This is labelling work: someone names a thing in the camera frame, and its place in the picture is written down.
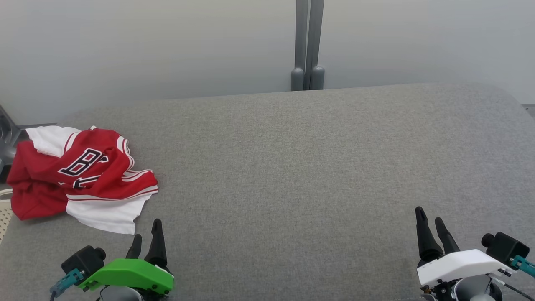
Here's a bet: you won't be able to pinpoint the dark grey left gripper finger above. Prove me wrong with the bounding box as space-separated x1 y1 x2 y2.
125 234 143 260
144 219 168 268

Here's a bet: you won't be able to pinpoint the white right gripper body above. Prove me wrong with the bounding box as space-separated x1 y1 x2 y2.
417 249 515 287

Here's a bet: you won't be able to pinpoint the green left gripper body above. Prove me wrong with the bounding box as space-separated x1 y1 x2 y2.
79 258 174 295

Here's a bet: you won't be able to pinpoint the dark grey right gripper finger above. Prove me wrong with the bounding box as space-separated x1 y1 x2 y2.
415 207 443 262
435 217 460 255

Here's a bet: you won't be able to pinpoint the red white basketball jersey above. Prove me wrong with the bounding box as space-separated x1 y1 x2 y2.
26 125 158 235

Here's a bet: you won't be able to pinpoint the red basketball shorts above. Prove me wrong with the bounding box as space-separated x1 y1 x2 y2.
6 141 69 221

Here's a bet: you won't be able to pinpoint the cream perforated laundry basket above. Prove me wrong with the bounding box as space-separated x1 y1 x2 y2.
0 189 14 243

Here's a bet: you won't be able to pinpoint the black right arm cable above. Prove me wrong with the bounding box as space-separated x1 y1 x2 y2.
497 255 535 301

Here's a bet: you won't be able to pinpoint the grey double metal post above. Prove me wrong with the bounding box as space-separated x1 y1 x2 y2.
291 0 325 91

